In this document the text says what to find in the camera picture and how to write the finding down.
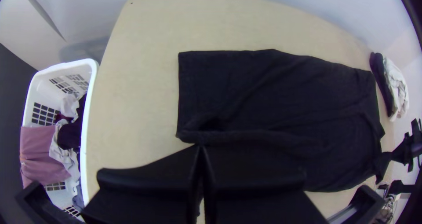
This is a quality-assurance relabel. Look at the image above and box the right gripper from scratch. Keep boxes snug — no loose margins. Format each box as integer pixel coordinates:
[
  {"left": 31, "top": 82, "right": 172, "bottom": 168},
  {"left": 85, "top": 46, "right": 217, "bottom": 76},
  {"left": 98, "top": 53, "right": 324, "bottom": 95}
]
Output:
[{"left": 391, "top": 140, "right": 414, "bottom": 166}]

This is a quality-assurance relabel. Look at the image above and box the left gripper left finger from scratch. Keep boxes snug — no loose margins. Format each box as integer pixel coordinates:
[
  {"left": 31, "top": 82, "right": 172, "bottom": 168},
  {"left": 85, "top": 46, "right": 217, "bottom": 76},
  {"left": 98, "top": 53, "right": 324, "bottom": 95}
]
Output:
[{"left": 80, "top": 144, "right": 201, "bottom": 224}]

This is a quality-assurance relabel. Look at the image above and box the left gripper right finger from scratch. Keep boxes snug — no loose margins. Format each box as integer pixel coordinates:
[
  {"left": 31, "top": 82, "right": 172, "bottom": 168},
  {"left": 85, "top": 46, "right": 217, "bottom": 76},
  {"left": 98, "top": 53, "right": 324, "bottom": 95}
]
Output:
[{"left": 200, "top": 144, "right": 330, "bottom": 224}]

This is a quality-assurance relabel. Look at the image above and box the black t-shirt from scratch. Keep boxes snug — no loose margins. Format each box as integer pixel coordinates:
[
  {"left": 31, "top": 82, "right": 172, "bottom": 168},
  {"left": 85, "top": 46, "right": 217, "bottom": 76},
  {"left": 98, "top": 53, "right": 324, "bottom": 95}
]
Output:
[{"left": 175, "top": 48, "right": 393, "bottom": 194}]

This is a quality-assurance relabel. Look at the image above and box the pile of folded clothes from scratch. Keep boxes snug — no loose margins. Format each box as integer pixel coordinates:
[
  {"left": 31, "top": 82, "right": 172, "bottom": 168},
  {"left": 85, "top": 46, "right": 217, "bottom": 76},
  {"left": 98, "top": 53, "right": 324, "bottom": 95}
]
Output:
[{"left": 369, "top": 51, "right": 410, "bottom": 122}]

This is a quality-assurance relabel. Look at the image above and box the heap of clothes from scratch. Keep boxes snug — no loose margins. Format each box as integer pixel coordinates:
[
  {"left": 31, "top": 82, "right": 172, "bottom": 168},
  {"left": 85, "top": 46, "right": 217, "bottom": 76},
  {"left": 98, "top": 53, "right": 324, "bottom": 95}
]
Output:
[{"left": 19, "top": 92, "right": 87, "bottom": 212}]

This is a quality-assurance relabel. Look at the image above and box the white laundry basket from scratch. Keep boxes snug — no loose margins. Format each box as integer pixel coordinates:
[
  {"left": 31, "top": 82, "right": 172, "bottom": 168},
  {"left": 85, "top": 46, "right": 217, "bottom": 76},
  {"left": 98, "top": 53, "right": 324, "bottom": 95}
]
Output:
[{"left": 21, "top": 58, "right": 100, "bottom": 219}]

